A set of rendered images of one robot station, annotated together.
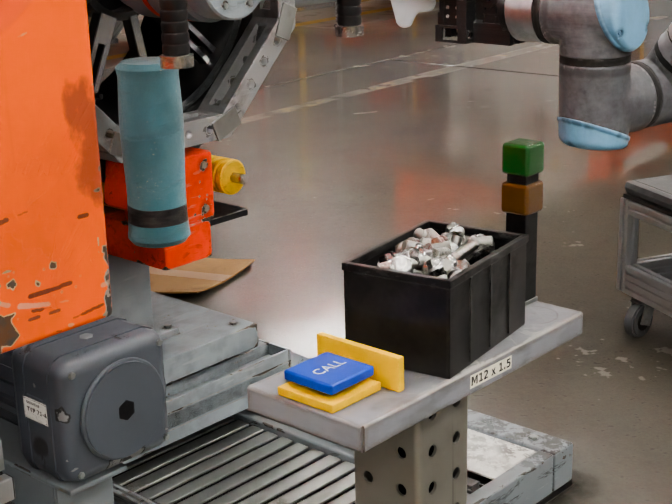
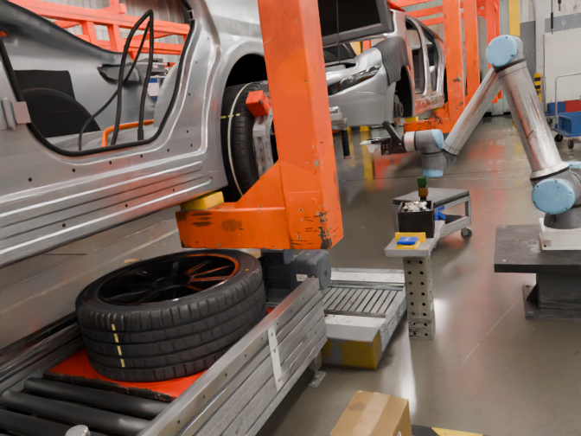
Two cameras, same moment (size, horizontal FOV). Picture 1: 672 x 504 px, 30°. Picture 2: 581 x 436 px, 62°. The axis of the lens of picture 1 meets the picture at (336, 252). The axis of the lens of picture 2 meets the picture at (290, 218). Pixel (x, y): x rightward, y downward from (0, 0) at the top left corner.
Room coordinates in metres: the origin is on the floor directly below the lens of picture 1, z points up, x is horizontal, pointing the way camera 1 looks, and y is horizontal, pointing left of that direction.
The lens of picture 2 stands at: (-0.42, 0.91, 1.05)
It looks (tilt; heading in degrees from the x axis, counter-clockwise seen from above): 13 degrees down; 345
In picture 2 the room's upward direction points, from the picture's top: 8 degrees counter-clockwise
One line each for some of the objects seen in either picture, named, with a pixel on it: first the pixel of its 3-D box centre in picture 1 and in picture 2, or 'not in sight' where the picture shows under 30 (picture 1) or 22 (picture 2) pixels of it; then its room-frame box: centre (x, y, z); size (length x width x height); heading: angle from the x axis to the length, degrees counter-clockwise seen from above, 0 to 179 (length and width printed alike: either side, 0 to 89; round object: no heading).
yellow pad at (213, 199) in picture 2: not in sight; (201, 201); (1.65, 0.74, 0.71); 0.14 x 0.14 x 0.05; 48
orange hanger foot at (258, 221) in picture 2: not in sight; (236, 202); (1.54, 0.61, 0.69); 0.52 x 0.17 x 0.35; 48
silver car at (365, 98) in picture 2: not in sight; (362, 63); (6.15, -2.17, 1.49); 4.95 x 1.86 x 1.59; 138
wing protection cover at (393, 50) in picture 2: not in sight; (389, 60); (4.31, -1.61, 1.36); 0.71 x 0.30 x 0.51; 138
